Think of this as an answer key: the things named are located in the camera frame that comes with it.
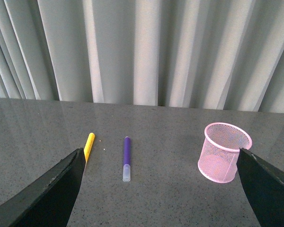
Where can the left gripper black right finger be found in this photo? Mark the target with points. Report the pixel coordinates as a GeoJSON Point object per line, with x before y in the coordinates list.
{"type": "Point", "coordinates": [263, 185]}

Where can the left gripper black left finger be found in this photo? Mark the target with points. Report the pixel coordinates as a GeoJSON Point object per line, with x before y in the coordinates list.
{"type": "Point", "coordinates": [49, 200]}

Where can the purple marker pen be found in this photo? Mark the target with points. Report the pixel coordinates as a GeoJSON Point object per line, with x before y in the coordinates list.
{"type": "Point", "coordinates": [126, 160]}

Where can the pink mesh pen cup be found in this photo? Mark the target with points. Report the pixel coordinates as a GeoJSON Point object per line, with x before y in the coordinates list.
{"type": "Point", "coordinates": [220, 151]}

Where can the yellow marker pen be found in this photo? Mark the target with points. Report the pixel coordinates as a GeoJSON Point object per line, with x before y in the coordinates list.
{"type": "Point", "coordinates": [88, 146]}

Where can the grey pleated curtain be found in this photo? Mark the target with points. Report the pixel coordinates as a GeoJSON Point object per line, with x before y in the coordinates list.
{"type": "Point", "coordinates": [210, 54]}

